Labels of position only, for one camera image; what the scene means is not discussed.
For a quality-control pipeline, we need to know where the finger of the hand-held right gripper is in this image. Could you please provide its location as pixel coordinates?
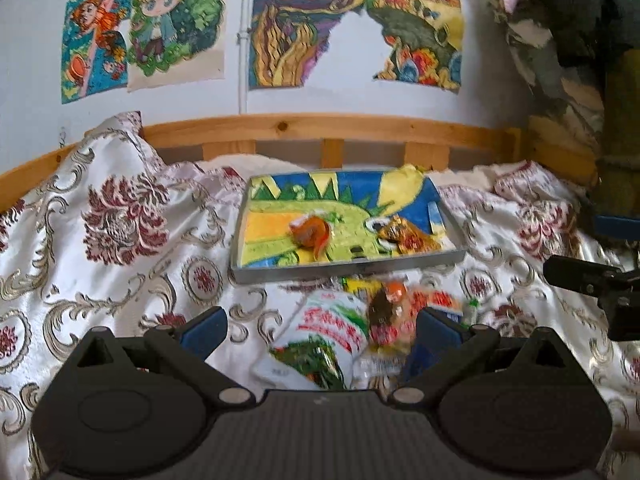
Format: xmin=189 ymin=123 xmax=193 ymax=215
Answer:
xmin=594 ymin=214 xmax=640 ymax=241
xmin=542 ymin=255 xmax=608 ymax=298

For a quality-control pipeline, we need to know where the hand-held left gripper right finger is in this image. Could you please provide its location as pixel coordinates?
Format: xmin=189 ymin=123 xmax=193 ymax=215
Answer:
xmin=387 ymin=306 xmax=576 ymax=407

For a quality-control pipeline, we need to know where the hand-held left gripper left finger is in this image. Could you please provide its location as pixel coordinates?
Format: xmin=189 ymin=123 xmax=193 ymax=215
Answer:
xmin=67 ymin=306 xmax=258 ymax=407

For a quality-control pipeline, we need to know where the rice cracker packet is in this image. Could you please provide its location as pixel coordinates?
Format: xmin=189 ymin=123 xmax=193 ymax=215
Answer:
xmin=407 ymin=282 xmax=466 ymax=323

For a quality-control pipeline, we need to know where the brown snack with red label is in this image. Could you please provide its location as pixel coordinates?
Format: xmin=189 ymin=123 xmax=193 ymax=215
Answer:
xmin=366 ymin=287 xmax=417 ymax=356

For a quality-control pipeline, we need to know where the clear bread snack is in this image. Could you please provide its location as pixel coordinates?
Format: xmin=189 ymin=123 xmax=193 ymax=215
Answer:
xmin=351 ymin=345 xmax=418 ymax=390

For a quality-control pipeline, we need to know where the metal tray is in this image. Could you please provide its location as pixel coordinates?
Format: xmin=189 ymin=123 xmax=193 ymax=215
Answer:
xmin=230 ymin=169 xmax=467 ymax=286

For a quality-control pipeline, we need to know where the white green snack packet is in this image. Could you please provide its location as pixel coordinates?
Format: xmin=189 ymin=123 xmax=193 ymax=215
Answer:
xmin=251 ymin=291 xmax=372 ymax=392

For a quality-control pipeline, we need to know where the yellow snack packet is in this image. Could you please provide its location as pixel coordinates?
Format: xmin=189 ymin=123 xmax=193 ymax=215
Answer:
xmin=342 ymin=276 xmax=387 ymax=297

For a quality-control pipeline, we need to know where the red gold snack packet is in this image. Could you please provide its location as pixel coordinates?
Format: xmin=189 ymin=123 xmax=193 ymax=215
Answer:
xmin=377 ymin=215 xmax=444 ymax=257

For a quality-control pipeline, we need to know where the floral satin blanket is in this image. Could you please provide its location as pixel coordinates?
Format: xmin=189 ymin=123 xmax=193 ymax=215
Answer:
xmin=0 ymin=110 xmax=640 ymax=480

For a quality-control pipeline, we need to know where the colourful painted cloth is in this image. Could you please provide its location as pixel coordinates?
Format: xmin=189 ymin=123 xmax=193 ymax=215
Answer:
xmin=237 ymin=164 xmax=458 ymax=267

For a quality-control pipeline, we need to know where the orange wrapped snack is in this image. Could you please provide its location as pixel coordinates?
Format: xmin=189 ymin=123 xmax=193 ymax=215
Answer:
xmin=289 ymin=214 xmax=334 ymax=262

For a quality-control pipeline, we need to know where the camouflage jacket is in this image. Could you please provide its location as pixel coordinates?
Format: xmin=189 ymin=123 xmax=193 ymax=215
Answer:
xmin=487 ymin=0 xmax=608 ymax=181

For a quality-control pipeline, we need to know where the white pillow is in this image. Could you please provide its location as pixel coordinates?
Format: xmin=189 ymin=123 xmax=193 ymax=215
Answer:
xmin=197 ymin=154 xmax=313 ymax=178

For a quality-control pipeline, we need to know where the dark hanging garment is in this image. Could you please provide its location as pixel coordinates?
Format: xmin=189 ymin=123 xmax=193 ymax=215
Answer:
xmin=510 ymin=0 xmax=640 ymax=68

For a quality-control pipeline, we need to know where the white wall pipe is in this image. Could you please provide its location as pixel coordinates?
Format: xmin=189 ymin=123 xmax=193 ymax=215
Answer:
xmin=235 ymin=0 xmax=252 ymax=116

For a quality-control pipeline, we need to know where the landscape painting wall poster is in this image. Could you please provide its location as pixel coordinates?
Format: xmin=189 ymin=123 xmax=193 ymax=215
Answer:
xmin=364 ymin=0 xmax=464 ymax=94

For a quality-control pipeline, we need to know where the orange-haired cartoon wall poster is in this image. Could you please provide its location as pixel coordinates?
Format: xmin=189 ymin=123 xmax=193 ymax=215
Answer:
xmin=61 ymin=0 xmax=133 ymax=105

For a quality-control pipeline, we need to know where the blond cartoon wall poster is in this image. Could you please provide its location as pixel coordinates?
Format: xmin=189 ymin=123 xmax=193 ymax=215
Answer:
xmin=126 ymin=0 xmax=232 ymax=94

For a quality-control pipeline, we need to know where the swirl painting wall poster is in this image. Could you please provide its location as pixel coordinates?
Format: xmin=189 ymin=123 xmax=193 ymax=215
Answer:
xmin=248 ymin=0 xmax=369 ymax=92

